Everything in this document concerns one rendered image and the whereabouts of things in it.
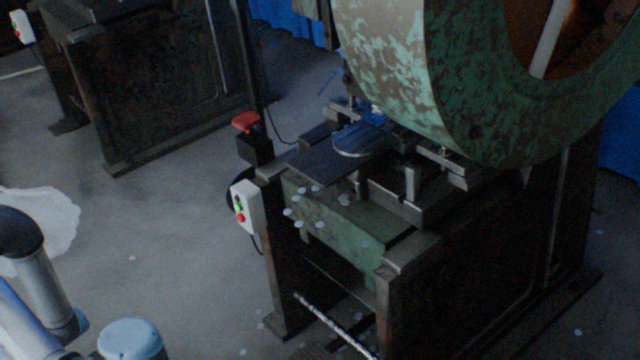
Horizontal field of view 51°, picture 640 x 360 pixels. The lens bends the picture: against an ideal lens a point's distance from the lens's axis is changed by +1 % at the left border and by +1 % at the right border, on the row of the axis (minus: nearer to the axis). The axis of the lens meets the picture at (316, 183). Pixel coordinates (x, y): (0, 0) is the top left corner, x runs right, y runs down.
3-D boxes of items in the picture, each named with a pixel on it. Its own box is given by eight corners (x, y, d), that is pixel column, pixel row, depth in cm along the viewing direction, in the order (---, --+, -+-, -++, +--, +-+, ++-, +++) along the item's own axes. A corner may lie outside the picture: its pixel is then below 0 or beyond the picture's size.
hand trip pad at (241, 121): (246, 150, 177) (241, 127, 173) (234, 142, 181) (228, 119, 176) (267, 139, 180) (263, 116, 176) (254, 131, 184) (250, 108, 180)
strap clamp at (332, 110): (364, 137, 173) (362, 103, 167) (323, 114, 184) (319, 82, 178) (381, 127, 176) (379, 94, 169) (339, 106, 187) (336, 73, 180)
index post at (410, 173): (413, 202, 150) (412, 169, 144) (403, 197, 152) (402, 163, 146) (421, 196, 151) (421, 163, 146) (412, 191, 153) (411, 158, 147)
